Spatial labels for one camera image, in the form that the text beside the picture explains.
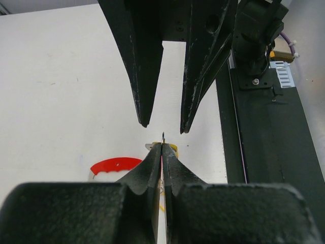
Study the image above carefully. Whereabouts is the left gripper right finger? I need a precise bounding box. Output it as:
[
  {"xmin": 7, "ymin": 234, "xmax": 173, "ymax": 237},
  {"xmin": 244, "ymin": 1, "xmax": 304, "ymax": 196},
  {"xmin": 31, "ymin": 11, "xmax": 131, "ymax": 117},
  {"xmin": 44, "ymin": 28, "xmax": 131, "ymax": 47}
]
[{"xmin": 162, "ymin": 143, "xmax": 323, "ymax": 243}]

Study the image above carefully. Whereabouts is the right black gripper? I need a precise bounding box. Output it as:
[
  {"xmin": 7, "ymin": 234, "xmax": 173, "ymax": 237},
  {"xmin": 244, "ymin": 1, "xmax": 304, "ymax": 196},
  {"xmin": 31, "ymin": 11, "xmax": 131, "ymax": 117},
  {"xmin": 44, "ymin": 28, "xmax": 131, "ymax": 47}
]
[{"xmin": 99, "ymin": 0, "xmax": 238, "ymax": 133}]

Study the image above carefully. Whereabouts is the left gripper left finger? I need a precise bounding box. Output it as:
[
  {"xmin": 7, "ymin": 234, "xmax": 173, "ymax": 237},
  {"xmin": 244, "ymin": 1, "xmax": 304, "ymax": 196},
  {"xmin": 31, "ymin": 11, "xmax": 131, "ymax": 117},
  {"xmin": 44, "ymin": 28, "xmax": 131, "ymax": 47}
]
[{"xmin": 1, "ymin": 143, "xmax": 162, "ymax": 243}]

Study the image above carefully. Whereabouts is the red handled key organizer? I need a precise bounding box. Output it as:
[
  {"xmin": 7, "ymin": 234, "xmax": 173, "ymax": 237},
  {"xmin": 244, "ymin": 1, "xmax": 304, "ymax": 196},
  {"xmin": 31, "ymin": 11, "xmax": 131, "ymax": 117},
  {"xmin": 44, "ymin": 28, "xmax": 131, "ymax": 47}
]
[{"xmin": 88, "ymin": 157, "xmax": 142, "ymax": 182}]

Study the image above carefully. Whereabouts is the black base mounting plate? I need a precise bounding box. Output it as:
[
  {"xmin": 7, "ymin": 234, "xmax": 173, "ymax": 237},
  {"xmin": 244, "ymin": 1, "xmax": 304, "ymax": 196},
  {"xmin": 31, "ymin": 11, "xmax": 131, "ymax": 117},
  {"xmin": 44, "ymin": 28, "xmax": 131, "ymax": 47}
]
[{"xmin": 215, "ymin": 65, "xmax": 324, "ymax": 189}]

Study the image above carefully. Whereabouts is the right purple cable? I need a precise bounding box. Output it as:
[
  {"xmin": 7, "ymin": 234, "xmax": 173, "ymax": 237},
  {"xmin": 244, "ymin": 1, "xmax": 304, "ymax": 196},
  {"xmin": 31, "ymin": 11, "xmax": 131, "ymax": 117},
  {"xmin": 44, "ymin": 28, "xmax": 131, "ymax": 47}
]
[{"xmin": 279, "ymin": 32, "xmax": 303, "ymax": 82}]

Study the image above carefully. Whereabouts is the right white cable duct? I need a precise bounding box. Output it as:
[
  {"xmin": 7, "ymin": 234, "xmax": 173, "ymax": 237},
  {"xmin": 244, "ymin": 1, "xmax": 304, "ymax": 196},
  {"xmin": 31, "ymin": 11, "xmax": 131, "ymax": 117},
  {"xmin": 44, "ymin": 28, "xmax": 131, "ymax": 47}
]
[{"xmin": 270, "ymin": 61, "xmax": 296, "ymax": 88}]

